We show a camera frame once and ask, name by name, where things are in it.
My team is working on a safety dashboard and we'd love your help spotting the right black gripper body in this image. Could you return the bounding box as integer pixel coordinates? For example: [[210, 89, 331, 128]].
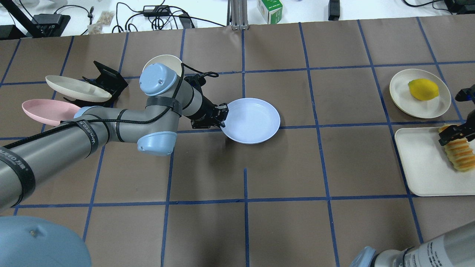
[[455, 85, 475, 134]]

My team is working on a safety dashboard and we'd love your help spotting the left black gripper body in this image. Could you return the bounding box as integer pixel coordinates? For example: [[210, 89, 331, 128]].
[[184, 74, 228, 129]]

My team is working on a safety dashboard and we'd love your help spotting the ridged bread loaf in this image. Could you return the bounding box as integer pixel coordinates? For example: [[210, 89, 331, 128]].
[[443, 134, 475, 172]]

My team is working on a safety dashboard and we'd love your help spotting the blue plate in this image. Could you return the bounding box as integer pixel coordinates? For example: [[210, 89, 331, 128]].
[[221, 98, 281, 144]]

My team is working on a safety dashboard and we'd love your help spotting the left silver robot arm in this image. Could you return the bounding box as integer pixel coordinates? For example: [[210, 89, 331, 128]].
[[0, 63, 228, 267]]

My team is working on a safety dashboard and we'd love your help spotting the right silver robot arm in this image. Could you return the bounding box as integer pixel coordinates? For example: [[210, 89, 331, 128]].
[[351, 111, 474, 267]]

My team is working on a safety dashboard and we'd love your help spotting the cream round lemon plate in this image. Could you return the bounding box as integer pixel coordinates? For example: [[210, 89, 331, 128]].
[[390, 68, 452, 119]]

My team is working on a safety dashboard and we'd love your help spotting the cream plate in rack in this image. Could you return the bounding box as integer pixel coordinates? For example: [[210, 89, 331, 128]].
[[45, 75, 112, 102]]

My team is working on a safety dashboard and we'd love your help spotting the pink plate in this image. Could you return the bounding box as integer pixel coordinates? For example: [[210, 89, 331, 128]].
[[22, 99, 80, 126]]

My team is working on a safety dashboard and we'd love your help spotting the yellow lemon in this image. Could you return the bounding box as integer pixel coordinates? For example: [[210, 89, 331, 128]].
[[408, 78, 439, 101]]

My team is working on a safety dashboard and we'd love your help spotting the white rectangular tray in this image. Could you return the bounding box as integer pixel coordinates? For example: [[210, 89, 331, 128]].
[[394, 127, 475, 197]]

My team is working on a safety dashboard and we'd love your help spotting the cream bowl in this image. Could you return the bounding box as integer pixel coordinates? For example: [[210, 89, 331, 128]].
[[142, 55, 183, 76]]

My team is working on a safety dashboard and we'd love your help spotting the black dish rack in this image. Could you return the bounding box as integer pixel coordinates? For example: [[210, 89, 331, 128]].
[[63, 61, 128, 108]]

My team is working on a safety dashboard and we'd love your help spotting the black power adapter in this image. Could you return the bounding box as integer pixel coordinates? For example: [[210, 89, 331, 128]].
[[141, 5, 171, 17]]

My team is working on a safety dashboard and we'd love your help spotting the green white carton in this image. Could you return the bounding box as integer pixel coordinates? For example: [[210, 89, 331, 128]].
[[257, 0, 284, 25]]

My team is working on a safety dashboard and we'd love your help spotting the aluminium frame post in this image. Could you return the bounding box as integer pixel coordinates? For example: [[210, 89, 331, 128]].
[[227, 0, 249, 30]]

